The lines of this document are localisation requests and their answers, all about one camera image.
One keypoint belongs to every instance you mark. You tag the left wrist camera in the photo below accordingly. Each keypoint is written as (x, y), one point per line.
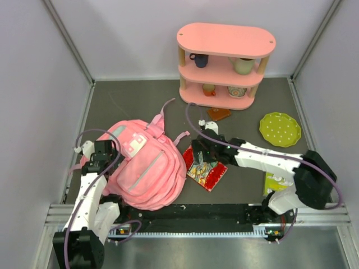
(86, 149)

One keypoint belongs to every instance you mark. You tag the red patterned book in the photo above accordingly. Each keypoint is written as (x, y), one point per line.
(206, 175)

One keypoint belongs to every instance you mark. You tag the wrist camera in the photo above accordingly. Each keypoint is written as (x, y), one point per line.
(208, 125)
(86, 149)

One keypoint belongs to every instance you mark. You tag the pink student backpack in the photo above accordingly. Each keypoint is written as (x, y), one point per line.
(153, 171)

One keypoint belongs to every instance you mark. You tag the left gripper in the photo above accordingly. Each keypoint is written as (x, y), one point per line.
(114, 154)

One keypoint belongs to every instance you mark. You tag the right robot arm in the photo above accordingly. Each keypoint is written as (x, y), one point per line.
(313, 179)

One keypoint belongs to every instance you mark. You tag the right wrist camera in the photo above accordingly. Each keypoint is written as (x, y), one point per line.
(208, 125)

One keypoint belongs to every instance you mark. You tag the green polka dot plate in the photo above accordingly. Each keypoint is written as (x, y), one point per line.
(280, 129)

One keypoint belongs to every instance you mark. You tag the brown leather wallet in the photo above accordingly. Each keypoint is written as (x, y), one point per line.
(216, 114)

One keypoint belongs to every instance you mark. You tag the green cartoon book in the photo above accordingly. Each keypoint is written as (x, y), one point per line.
(274, 183)

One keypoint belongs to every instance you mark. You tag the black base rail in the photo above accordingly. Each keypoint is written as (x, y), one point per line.
(204, 217)

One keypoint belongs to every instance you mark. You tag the white cable duct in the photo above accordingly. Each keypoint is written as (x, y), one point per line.
(256, 232)

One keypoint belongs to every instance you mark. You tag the beige ceramic mug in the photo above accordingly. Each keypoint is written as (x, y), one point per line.
(242, 66)

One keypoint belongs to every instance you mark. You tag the orange cup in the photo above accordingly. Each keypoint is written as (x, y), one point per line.
(208, 89)

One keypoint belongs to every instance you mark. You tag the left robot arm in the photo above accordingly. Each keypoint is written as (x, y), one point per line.
(80, 243)

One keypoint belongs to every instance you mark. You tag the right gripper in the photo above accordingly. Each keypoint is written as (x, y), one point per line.
(198, 147)

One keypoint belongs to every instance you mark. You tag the pink three-tier wooden shelf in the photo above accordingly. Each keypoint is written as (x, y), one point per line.
(220, 41)

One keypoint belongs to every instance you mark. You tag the dark blue mug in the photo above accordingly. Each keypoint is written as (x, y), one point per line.
(201, 60)

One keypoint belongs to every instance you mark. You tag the patterned flower-shaped bowl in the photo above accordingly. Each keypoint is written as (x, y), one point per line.
(237, 92)

